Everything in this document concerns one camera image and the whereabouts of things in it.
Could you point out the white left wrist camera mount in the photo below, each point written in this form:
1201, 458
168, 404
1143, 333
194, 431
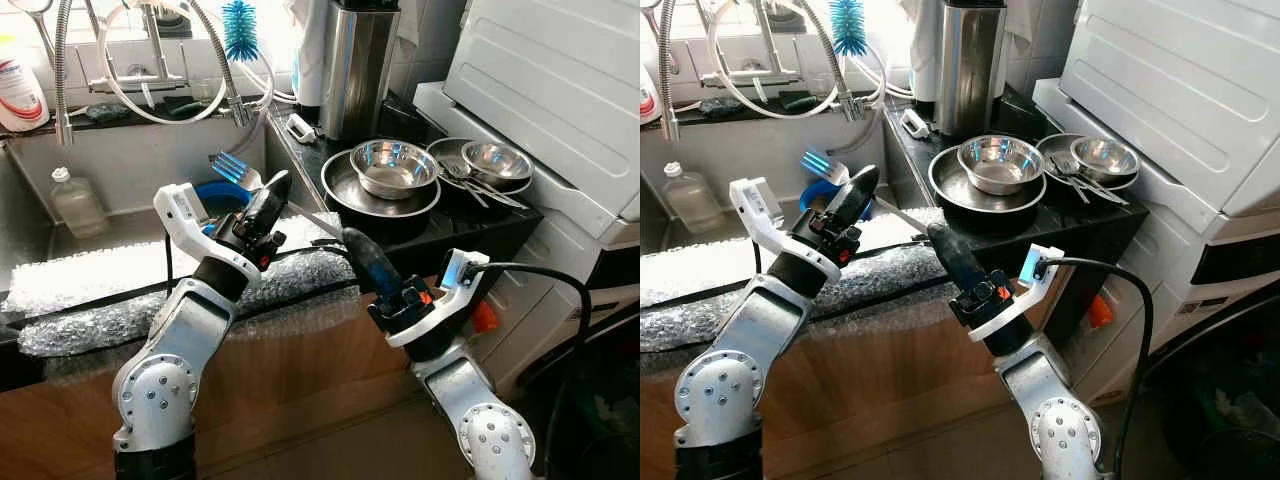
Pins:
180, 205
755, 200

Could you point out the white countertop appliance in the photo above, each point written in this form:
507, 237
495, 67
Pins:
550, 90
1170, 90

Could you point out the clear drain tube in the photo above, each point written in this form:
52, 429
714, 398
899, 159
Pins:
255, 135
868, 130

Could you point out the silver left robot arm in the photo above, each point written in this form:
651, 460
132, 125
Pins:
165, 385
725, 385

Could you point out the orange plastic object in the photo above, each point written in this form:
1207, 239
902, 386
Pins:
1100, 312
484, 317

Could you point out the black sponge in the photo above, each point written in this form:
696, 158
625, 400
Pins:
108, 112
720, 106

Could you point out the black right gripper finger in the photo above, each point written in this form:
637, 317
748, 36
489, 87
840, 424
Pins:
947, 263
362, 268
380, 260
965, 255

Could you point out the large steel plate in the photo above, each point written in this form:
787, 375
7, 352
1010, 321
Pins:
340, 195
945, 190

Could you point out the blue bottle brush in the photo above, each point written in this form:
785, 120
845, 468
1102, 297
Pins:
240, 35
848, 30

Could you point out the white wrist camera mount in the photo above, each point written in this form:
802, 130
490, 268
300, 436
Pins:
755, 200
180, 205
440, 310
1020, 305

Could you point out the wooden cabinet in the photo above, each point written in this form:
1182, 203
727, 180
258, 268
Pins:
320, 370
900, 370

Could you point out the steel plate under small bowl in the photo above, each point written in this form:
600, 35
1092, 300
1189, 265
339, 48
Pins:
1055, 145
450, 150

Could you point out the white washing machine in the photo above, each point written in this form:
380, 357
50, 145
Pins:
1180, 260
570, 260

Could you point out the large steel bowl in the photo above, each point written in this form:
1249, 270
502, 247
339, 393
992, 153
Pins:
395, 165
1000, 160

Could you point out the chrome sink faucet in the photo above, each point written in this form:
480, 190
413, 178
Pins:
750, 77
140, 80

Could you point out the stainless steel sink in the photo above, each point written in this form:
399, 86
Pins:
130, 160
740, 150

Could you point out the clear glass bottle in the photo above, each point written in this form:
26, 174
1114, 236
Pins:
692, 200
80, 205

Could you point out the blue plastic bowl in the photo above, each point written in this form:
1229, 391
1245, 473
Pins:
215, 190
812, 192

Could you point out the white soap pump bottle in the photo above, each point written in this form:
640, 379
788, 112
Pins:
20, 95
646, 100

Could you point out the bubble wrap sheet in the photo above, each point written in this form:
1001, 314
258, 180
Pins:
90, 290
700, 290

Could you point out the small steel bowl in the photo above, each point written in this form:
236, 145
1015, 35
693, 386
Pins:
498, 160
1105, 157

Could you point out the small white plastic clip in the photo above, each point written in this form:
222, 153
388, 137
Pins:
301, 128
915, 123

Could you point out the green sponge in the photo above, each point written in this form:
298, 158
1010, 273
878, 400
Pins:
188, 105
800, 100

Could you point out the stainless steel cylinder container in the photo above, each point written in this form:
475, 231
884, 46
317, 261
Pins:
970, 70
360, 75

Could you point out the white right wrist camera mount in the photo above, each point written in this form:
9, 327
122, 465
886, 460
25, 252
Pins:
440, 310
1020, 305

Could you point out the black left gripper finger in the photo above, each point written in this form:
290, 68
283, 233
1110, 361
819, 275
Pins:
278, 205
866, 200
845, 198
260, 205

